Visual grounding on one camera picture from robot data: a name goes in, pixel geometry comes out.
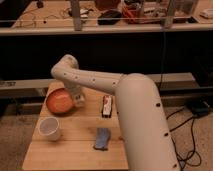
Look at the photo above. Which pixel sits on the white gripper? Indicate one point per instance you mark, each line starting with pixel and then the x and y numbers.
pixel 74 89

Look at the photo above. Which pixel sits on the white bottle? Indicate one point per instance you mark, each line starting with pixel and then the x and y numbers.
pixel 79 100

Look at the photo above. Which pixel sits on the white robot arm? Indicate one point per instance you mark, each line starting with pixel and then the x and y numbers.
pixel 144 128

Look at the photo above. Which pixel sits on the orange ceramic bowl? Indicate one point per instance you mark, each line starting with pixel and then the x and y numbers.
pixel 59 101

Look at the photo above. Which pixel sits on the black red candy bar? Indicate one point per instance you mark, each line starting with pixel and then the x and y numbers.
pixel 107 106

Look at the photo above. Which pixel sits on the white cup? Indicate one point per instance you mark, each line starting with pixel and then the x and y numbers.
pixel 49 128

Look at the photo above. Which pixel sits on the blue sponge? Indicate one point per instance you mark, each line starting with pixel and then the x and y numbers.
pixel 102 138

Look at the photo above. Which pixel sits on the black bag on bench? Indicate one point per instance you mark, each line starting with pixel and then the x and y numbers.
pixel 109 17

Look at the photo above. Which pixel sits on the orange tool on bench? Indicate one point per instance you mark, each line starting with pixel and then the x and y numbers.
pixel 132 13

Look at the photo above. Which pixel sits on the grey metal post left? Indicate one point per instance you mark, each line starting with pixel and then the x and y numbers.
pixel 75 7

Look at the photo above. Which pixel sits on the grey metal post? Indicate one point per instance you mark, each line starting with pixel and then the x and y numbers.
pixel 75 7
pixel 168 21

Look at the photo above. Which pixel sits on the grey metal post right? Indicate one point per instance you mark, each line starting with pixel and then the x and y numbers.
pixel 168 21

